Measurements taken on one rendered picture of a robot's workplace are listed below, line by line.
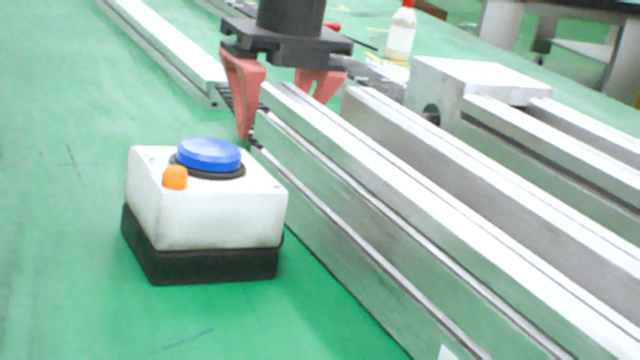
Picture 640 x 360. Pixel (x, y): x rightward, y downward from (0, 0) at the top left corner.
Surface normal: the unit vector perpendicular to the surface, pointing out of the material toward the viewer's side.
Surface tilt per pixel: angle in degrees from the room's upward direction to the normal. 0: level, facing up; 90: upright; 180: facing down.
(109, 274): 0
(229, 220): 90
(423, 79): 90
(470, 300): 90
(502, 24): 90
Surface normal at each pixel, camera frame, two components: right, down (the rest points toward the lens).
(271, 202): 0.42, 0.37
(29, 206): 0.18, -0.93
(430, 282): -0.89, 0.00
